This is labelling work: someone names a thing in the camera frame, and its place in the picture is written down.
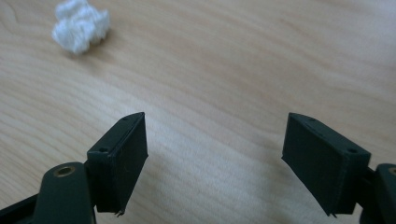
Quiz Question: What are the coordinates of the white paper tissue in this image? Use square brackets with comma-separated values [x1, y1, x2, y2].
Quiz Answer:
[50, 0, 111, 56]

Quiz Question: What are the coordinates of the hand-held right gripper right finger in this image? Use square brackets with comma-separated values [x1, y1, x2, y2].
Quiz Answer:
[281, 112, 372, 217]

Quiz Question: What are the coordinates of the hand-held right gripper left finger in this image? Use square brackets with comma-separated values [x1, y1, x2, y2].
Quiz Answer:
[86, 111, 149, 217]

